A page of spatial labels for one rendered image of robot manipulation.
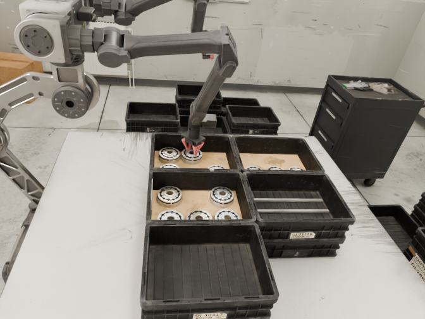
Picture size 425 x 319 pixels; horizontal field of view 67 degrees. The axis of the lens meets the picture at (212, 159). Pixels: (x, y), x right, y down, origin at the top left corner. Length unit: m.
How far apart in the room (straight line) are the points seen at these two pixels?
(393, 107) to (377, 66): 2.55
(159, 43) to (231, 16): 3.26
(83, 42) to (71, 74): 0.36
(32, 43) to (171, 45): 0.40
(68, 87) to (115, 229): 0.61
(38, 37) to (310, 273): 1.26
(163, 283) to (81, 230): 0.49
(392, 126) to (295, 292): 1.92
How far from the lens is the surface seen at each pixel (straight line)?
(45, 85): 1.56
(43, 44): 1.11
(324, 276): 1.44
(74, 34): 1.09
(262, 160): 1.69
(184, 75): 4.42
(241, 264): 1.19
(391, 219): 2.62
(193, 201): 1.37
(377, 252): 1.65
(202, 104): 1.33
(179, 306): 0.98
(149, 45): 1.07
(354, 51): 5.05
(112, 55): 1.08
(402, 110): 2.91
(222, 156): 1.66
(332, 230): 1.37
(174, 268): 1.15
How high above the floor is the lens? 1.77
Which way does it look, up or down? 35 degrees down
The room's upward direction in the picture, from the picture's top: 8 degrees clockwise
